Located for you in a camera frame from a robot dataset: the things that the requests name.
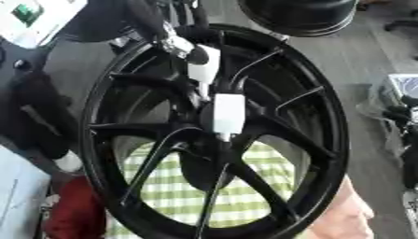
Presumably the red fabric object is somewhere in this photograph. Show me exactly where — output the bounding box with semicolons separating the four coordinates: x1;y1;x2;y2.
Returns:
40;176;110;239

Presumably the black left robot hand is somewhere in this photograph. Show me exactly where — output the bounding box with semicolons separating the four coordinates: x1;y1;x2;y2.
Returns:
60;0;221;65

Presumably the pale blue panel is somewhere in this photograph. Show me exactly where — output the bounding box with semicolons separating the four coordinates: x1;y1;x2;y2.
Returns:
0;145;54;239

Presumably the person's hand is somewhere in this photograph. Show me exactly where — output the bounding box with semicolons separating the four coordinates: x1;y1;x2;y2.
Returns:
300;176;378;239

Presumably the clear plastic bag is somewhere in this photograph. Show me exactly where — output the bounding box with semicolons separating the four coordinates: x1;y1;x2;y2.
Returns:
355;73;418;191

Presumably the black spoked wheel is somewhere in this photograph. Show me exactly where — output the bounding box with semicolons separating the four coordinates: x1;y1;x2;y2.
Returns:
78;22;352;239

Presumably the white pin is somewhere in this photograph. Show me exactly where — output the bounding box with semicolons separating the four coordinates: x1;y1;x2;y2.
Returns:
210;92;248;143
186;44;224;101

